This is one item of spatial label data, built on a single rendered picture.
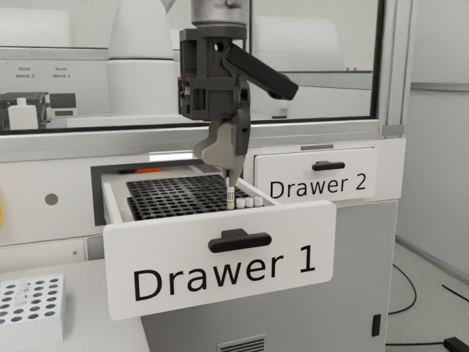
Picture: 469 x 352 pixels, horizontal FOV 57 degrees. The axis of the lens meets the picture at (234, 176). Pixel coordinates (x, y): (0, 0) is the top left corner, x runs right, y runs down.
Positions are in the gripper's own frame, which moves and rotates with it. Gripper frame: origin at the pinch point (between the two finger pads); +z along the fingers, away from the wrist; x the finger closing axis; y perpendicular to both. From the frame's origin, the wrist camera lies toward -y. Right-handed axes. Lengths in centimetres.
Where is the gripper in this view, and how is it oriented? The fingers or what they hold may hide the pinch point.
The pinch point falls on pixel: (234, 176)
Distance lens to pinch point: 61.8
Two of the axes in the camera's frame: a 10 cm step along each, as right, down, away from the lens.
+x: 3.4, 2.2, -9.1
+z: 0.0, 9.7, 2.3
